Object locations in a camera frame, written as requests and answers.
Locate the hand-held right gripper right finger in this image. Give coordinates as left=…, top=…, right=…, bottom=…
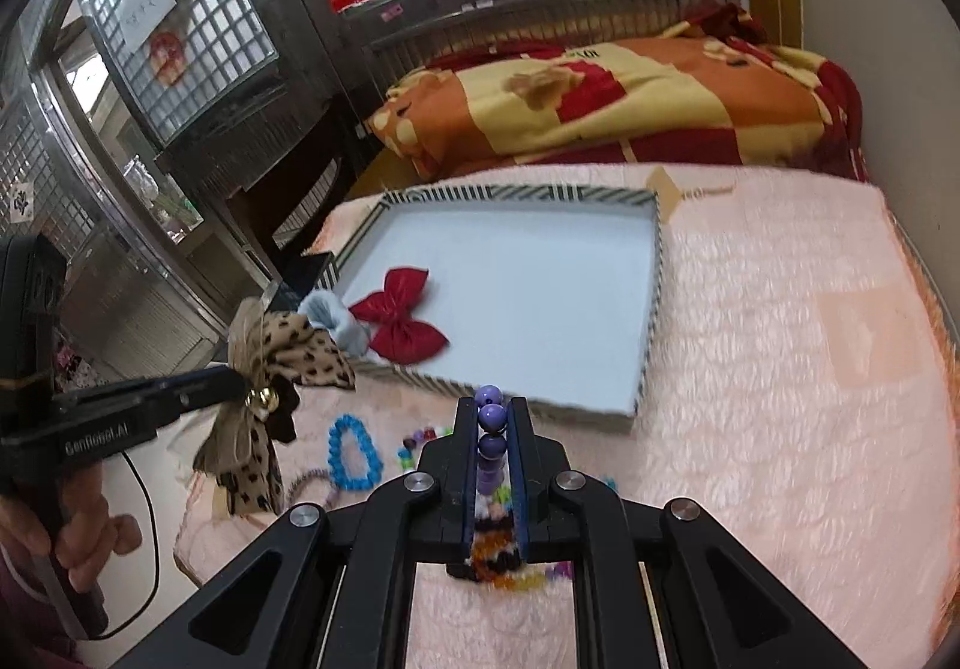
left=510, top=397, right=863, bottom=669

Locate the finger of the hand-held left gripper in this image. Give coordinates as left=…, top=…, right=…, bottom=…
left=54, top=366, right=252, bottom=426

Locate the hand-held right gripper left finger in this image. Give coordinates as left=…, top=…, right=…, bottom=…
left=112, top=397, right=481, bottom=669

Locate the mixed colour bead bracelet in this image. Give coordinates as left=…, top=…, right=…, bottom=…
left=396, top=423, right=455, bottom=473

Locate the purple bead bracelet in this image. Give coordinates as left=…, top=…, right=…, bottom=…
left=474, top=382, right=512, bottom=499

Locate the rainbow bead bracelet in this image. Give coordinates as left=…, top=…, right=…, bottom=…
left=469, top=526, right=522, bottom=589

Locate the green pink twisted bracelet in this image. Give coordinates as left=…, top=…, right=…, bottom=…
left=525, top=560, right=575, bottom=591

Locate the brown scrunchie with leopard bow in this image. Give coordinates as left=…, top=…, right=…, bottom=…
left=193, top=298, right=357, bottom=516

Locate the blue bead bracelet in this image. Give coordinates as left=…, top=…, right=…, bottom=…
left=326, top=414, right=383, bottom=490

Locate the grey bead bracelet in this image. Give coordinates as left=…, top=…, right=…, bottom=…
left=281, top=466, right=335, bottom=512

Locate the white tray with striped rim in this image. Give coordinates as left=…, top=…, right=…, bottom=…
left=304, top=183, right=668, bottom=431

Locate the person's left hand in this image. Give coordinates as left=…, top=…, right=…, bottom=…
left=0, top=466, right=145, bottom=595

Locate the light blue fluffy scrunchie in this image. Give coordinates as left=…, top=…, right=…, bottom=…
left=298, top=289, right=372, bottom=356

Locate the red fabric bow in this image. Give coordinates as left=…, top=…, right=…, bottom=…
left=349, top=268, right=451, bottom=364

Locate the dark wooden furniture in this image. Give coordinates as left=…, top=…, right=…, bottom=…
left=225, top=103, right=357, bottom=284

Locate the pink fluffy mat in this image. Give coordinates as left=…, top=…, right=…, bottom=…
left=172, top=163, right=946, bottom=669

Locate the brown paper tag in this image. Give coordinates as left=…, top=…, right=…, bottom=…
left=646, top=166, right=736, bottom=224

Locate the round red door decoration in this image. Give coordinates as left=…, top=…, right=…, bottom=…
left=148, top=31, right=187, bottom=86

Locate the metal grille door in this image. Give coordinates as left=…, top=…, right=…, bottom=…
left=71, top=0, right=290, bottom=149

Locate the white paper sheet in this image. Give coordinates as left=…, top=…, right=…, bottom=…
left=112, top=0, right=177, bottom=51

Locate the orange red printed blanket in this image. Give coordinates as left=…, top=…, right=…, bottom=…
left=366, top=0, right=871, bottom=182

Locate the metal bed headboard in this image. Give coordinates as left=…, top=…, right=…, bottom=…
left=364, top=0, right=687, bottom=74

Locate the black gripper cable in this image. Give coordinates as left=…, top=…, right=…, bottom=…
left=97, top=448, right=162, bottom=640

